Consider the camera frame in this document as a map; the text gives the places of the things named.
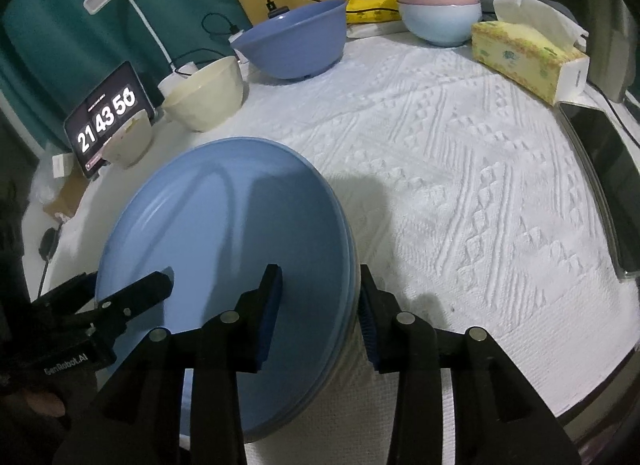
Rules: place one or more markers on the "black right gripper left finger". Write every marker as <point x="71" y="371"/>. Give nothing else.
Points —
<point x="175" y="399"/>

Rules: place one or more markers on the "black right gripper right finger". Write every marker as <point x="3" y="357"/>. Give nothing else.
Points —
<point x="499" y="418"/>

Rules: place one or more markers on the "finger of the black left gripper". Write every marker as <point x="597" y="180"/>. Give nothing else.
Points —
<point x="69" y="296"/>
<point x="131" y="301"/>

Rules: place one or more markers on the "light blue plate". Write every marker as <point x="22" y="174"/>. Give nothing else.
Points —
<point x="217" y="216"/>

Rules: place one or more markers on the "strawberry pattern pink bowl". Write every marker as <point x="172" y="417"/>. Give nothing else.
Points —
<point x="127" y="146"/>

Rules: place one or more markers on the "cream faceted bowl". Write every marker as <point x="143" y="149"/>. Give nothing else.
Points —
<point x="208" y="97"/>

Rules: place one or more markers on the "large blue bowl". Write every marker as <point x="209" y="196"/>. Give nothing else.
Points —
<point x="300" y="43"/>

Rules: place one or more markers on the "left hand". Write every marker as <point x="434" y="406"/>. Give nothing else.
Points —
<point x="42" y="404"/>

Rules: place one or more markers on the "small black round device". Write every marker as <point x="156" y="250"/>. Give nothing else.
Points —
<point x="49" y="243"/>

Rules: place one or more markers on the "brown cardboard box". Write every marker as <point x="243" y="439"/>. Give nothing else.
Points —
<point x="65" y="205"/>

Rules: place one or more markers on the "small white box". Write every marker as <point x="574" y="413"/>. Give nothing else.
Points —
<point x="62" y="165"/>

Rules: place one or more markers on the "white textured table cloth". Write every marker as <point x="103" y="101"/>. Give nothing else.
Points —
<point x="463" y="193"/>

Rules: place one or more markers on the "tablet showing clock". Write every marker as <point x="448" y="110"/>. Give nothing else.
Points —
<point x="100" y="116"/>

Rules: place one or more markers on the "teal curtain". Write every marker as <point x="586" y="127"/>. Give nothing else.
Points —
<point x="53" y="52"/>

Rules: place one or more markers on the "black phone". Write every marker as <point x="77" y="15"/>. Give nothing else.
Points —
<point x="613" y="178"/>

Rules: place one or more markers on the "black charger adapter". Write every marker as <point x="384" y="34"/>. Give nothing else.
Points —
<point x="276" y="11"/>

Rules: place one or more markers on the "yellow tissue box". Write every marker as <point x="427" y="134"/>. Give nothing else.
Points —
<point x="536" y="46"/>

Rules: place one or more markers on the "pale blue bowl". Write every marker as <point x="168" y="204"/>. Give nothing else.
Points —
<point x="446" y="25"/>

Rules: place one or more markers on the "yellow wipes packet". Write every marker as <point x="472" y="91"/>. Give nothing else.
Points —
<point x="371" y="11"/>

